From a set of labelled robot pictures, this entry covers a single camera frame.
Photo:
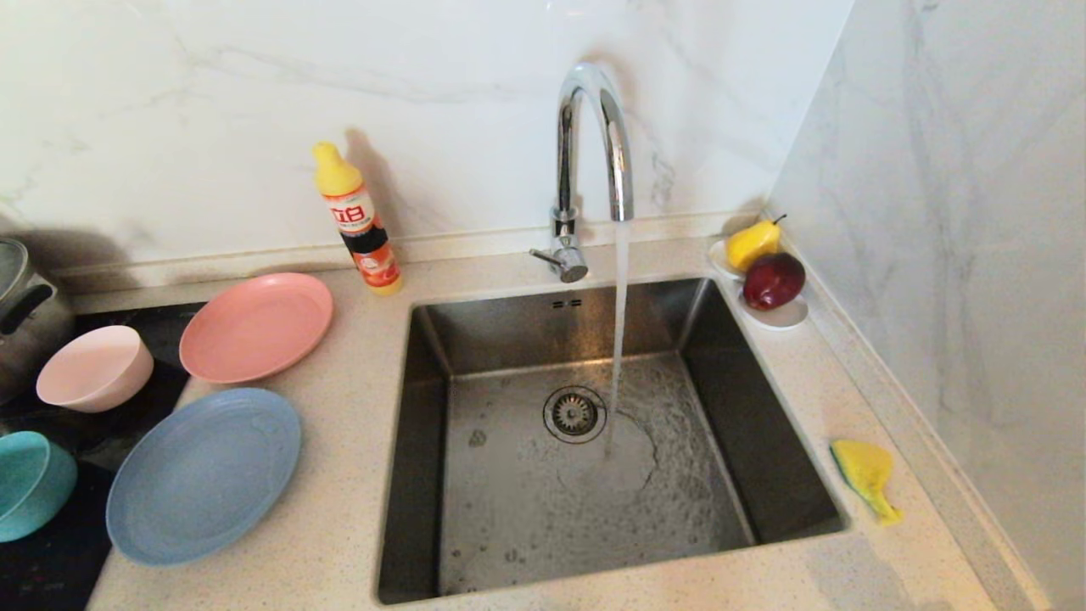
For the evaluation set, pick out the chrome gooseneck faucet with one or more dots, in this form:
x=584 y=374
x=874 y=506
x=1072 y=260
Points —
x=567 y=153

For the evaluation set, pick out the yellow-capped orange dish soap bottle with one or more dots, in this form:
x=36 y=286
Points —
x=356 y=216

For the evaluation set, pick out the salmon pink plate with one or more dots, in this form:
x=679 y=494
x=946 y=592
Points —
x=254 y=331

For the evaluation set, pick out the yellow sponge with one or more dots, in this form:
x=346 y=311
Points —
x=861 y=467

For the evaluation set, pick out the blue plate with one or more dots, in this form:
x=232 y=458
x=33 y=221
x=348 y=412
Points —
x=204 y=475

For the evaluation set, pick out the light pink bowl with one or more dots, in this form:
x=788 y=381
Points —
x=93 y=369

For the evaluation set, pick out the teal bowl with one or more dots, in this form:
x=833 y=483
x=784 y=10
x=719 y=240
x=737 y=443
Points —
x=30 y=484

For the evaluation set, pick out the stainless steel sink basin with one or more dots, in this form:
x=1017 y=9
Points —
x=526 y=526

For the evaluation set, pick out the round metal drain strainer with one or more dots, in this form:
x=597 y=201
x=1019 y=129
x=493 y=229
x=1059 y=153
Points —
x=574 y=414

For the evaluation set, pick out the small white dish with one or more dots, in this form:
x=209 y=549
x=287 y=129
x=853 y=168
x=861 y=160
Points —
x=719 y=259
x=787 y=319

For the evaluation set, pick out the yellow pear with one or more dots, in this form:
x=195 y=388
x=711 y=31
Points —
x=751 y=244

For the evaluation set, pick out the dark red apple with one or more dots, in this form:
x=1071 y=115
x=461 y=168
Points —
x=774 y=280

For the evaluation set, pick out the black induction cooktop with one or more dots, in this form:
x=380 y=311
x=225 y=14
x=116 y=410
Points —
x=110 y=433

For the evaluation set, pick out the steel cooking pot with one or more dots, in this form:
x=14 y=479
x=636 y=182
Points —
x=25 y=331

